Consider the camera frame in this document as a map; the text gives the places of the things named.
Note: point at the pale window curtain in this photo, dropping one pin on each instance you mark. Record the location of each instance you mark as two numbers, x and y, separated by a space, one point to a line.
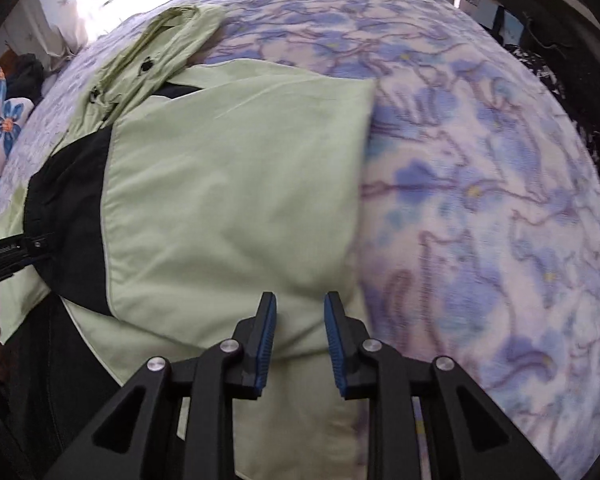
65 5

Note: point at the blue floral bedsheet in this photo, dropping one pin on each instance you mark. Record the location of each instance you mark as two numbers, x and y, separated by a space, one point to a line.
480 185

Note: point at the dark clothes pile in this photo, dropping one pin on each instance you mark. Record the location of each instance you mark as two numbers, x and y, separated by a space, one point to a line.
25 77

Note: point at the green and black jacket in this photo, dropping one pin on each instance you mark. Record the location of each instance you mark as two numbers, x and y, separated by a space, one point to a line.
230 185

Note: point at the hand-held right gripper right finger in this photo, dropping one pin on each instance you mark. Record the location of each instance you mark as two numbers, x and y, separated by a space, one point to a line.
336 347

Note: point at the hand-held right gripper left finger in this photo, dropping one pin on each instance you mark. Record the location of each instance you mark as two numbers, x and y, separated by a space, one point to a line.
265 345

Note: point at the white and blue box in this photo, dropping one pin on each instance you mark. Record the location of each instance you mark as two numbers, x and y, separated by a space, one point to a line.
477 7

